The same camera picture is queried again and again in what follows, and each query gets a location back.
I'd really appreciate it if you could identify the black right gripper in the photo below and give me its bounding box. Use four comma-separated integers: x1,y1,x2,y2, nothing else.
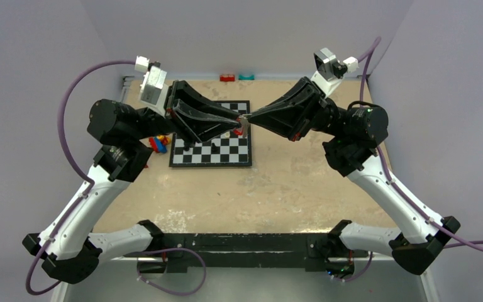
247,77,346,143

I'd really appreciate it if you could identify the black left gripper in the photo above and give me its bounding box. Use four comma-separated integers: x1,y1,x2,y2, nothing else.
128,79,240,147

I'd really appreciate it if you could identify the silver key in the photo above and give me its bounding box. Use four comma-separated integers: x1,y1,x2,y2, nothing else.
239,113,251,138

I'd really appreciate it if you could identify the red key tag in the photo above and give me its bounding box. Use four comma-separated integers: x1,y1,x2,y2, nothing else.
233,128,244,136

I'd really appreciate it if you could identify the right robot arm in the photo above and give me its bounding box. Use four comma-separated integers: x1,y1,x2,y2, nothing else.
245,75,460,275

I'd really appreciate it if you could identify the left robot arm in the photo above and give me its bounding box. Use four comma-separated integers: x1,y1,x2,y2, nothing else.
22,81,242,284

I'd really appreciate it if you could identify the colourful toy block pile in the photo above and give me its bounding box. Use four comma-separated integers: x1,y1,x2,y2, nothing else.
148,135,172,154

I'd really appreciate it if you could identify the red block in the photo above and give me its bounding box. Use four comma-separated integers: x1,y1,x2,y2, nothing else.
219,74,236,82

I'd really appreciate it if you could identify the black white chessboard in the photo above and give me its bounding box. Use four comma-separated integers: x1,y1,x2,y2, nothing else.
169,99,253,169

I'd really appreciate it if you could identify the teal block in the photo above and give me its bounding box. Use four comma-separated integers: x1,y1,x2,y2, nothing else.
238,73,255,81

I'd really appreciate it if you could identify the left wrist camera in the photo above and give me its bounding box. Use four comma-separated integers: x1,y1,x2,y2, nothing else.
135,56,168,116

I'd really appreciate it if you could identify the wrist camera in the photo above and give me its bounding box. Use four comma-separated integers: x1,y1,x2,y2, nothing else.
135,56,168,116
310,48,358,98

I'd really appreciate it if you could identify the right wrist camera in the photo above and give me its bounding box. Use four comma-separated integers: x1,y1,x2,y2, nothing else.
310,48,358,98

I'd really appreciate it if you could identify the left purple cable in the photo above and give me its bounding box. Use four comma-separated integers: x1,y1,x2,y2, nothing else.
25,60,138,296

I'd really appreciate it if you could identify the purple cable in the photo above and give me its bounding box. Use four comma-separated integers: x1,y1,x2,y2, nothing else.
25,60,138,296
356,36,483,255

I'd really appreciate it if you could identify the black table front rail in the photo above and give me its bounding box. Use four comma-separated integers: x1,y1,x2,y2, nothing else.
136,233,369,273

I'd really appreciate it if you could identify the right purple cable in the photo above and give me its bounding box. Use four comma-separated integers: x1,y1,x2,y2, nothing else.
356,36,483,255

